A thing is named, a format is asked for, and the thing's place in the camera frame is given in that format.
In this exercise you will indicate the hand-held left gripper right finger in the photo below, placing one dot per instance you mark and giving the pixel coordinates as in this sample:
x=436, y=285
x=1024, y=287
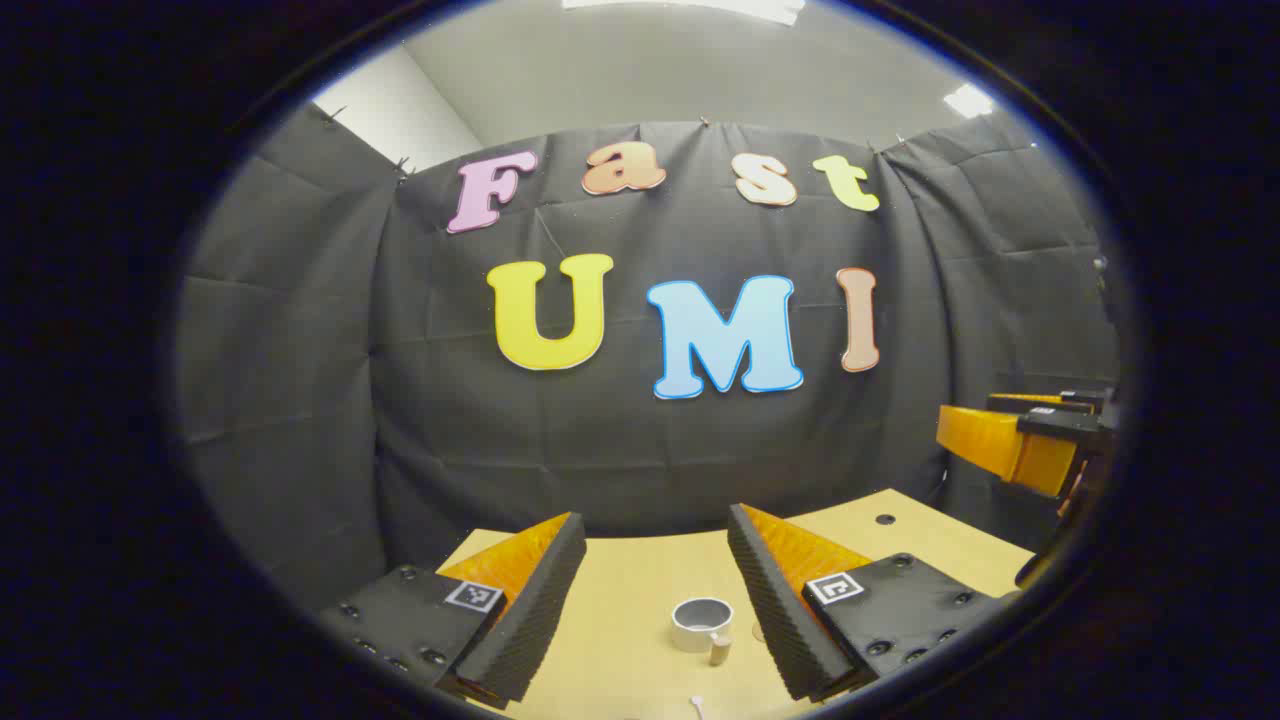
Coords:
x=775, y=610

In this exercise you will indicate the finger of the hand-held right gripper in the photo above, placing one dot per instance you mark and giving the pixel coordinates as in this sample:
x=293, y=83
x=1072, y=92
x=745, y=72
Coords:
x=1040, y=400
x=1000, y=445

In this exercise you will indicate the ceiling light panel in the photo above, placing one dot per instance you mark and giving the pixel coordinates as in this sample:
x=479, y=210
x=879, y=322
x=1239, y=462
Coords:
x=690, y=6
x=968, y=100

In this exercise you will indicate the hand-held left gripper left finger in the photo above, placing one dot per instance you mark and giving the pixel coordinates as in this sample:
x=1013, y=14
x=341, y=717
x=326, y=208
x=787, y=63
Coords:
x=530, y=620

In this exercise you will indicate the light wooden desktop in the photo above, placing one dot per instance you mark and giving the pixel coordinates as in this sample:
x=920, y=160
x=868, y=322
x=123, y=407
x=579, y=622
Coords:
x=630, y=600

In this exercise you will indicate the black backdrop cloth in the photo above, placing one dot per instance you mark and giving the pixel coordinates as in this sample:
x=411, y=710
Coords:
x=650, y=450

